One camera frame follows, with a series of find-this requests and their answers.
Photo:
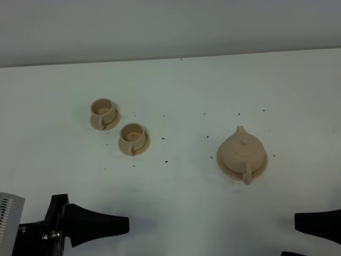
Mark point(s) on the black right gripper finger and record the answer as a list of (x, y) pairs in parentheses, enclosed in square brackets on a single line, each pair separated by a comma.
[(319, 224), (285, 253)]

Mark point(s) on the beige teacup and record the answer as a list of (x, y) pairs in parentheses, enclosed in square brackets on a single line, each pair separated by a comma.
[(102, 106), (132, 139)]

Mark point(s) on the far beige cup saucer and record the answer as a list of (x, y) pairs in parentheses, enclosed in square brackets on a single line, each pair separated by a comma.
[(105, 122)]

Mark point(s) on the near beige teacup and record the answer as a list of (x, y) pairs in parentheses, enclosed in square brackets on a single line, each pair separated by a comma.
[(132, 139)]

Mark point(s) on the beige cup saucer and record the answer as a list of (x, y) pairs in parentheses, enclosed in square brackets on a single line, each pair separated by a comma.
[(144, 148), (105, 122)]

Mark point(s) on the far beige teacup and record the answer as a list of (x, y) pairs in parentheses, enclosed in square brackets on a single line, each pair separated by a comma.
[(102, 106)]

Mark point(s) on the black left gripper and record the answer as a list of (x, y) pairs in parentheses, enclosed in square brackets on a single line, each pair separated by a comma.
[(80, 225)]

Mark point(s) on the near beige cup saucer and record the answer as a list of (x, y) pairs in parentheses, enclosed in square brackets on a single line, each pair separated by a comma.
[(144, 148)]

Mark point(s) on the beige ceramic teapot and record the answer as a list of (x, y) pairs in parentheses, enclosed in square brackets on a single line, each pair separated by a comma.
[(243, 153)]

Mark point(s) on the large beige teapot saucer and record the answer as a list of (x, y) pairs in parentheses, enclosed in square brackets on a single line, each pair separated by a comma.
[(235, 175)]

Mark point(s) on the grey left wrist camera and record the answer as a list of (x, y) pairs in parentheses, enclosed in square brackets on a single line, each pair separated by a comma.
[(11, 211)]

